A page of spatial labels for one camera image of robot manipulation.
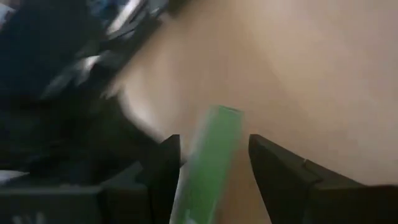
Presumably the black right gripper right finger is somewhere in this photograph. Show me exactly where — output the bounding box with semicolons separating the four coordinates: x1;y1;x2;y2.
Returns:
248;134;398;224

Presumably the green box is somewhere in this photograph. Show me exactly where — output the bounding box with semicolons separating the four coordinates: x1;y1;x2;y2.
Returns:
169;105;244;224

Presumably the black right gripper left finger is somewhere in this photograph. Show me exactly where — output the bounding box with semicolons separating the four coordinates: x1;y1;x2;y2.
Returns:
136;134;182;224

